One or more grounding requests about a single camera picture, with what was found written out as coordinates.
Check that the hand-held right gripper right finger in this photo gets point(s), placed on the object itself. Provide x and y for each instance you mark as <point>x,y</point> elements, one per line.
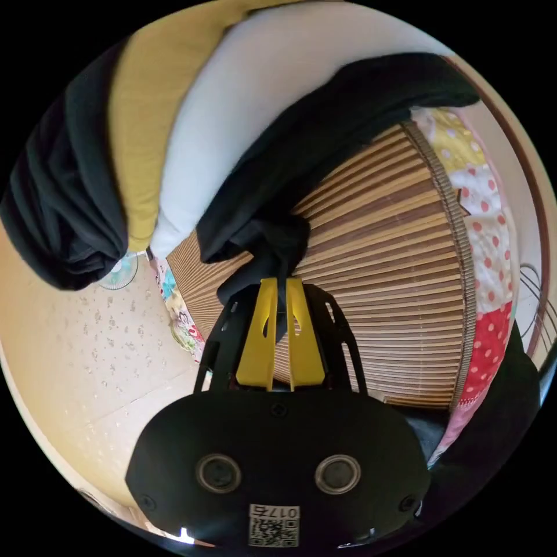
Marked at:
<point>304,348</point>

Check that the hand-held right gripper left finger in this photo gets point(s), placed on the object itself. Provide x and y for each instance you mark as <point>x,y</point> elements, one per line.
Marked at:
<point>256,348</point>

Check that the black long sleeve shirt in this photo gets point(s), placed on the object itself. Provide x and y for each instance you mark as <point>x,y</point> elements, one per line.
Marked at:
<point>330,113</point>

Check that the white and blue fan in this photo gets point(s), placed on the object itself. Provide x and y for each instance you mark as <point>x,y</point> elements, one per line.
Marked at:
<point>118,272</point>

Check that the person's body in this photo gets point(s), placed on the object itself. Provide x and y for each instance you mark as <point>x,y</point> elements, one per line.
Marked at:
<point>496,417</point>

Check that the yellow curtain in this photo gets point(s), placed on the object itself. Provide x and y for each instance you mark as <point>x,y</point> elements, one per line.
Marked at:
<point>148,109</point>

